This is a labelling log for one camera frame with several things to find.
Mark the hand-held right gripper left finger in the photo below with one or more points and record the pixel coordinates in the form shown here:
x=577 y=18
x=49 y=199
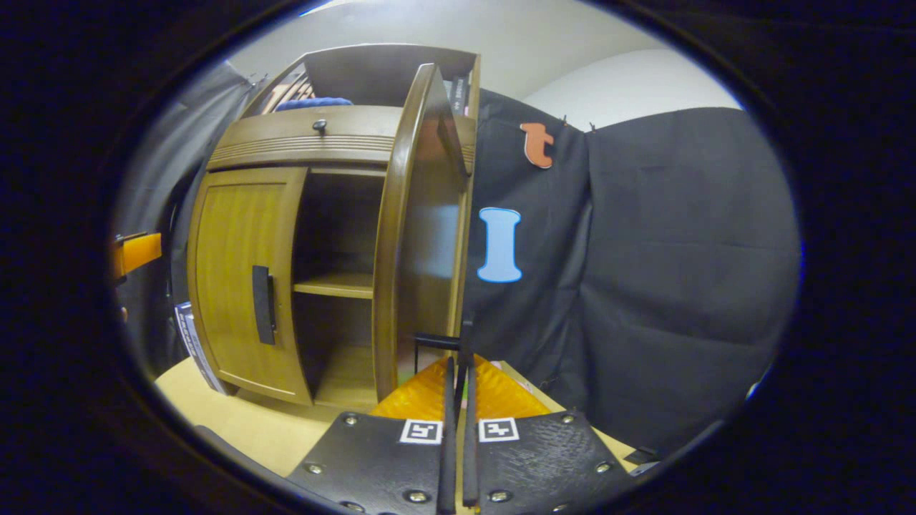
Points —
x=446 y=443

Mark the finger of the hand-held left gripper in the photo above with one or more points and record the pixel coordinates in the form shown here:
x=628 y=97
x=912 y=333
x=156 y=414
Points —
x=139 y=252

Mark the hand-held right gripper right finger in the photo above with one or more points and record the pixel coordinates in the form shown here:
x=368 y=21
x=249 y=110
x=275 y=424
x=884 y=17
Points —
x=470 y=443

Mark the wooden cabinet door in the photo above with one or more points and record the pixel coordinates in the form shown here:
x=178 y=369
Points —
x=422 y=250
x=236 y=286

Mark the wooden double-door shoe cabinet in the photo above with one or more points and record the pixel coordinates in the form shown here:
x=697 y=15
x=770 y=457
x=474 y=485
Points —
x=336 y=286

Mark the white printed booklet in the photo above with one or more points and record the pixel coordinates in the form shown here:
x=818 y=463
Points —
x=197 y=343

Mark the wooden drawer with black knob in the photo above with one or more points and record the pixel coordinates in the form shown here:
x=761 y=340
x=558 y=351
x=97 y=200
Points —
x=300 y=139

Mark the folded blue towel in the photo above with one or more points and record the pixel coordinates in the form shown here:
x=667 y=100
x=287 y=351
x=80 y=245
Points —
x=315 y=104

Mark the black backdrop cloth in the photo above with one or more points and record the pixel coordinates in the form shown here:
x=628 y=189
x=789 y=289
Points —
x=680 y=272

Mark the row of standing books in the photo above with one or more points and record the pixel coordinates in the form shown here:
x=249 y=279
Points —
x=458 y=93

